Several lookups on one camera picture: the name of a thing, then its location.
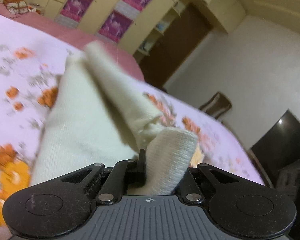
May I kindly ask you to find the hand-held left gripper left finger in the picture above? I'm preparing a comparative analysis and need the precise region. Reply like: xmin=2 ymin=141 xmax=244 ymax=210
xmin=61 ymin=149 xmax=147 ymax=204

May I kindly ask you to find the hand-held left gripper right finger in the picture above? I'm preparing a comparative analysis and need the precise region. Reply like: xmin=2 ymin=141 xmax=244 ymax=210
xmin=177 ymin=163 xmax=243 ymax=203

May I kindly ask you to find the cream knit sweater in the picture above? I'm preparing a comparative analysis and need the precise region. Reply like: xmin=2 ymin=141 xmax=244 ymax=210
xmin=30 ymin=41 xmax=198 ymax=196

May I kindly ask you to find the black screen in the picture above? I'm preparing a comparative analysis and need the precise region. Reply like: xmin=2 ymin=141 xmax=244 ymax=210
xmin=250 ymin=109 xmax=300 ymax=188

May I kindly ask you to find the dark wooden chair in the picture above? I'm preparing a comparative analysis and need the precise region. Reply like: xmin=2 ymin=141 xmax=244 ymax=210
xmin=199 ymin=92 xmax=232 ymax=121

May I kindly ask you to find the dark wooden door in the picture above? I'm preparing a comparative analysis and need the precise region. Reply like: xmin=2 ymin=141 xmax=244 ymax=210
xmin=139 ymin=4 xmax=213 ymax=92

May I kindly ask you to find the lilac floral bedsheet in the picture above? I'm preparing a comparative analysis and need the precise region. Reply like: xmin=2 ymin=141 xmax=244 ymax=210
xmin=0 ymin=11 xmax=265 ymax=240

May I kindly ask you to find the pink checked bedspread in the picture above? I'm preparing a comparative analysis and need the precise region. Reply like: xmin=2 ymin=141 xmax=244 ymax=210
xmin=0 ymin=4 xmax=145 ymax=82

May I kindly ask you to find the cream corner shelf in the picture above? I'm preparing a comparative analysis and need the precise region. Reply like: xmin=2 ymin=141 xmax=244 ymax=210
xmin=133 ymin=1 xmax=187 ymax=57

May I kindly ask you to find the brown wooden bed frame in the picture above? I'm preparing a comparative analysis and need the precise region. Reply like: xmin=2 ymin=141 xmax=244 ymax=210
xmin=247 ymin=148 xmax=274 ymax=188

